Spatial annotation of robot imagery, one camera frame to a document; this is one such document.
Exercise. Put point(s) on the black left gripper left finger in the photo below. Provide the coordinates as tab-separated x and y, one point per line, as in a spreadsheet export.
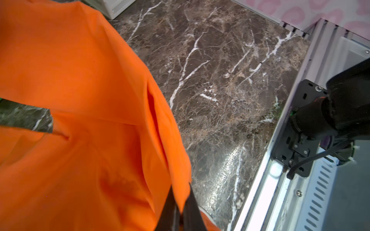
170	215

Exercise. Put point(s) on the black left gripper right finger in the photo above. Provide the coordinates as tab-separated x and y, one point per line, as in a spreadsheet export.
191	216

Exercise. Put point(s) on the orange shorts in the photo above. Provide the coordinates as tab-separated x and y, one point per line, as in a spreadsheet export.
115	148

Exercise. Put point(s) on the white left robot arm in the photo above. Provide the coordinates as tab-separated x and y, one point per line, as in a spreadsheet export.
299	198

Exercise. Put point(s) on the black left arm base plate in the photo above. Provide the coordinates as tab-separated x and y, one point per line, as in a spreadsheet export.
307	122

